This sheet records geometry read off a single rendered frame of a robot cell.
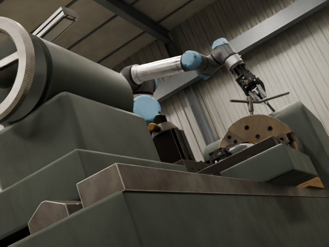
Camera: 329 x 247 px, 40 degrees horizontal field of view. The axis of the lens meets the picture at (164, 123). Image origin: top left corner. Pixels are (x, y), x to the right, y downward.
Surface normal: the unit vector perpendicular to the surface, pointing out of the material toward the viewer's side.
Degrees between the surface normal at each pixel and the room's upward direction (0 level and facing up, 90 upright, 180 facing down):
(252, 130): 90
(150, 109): 89
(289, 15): 90
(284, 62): 90
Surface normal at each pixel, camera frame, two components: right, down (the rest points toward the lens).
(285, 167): -0.45, -0.14
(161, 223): 0.82, -0.45
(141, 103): 0.29, -0.44
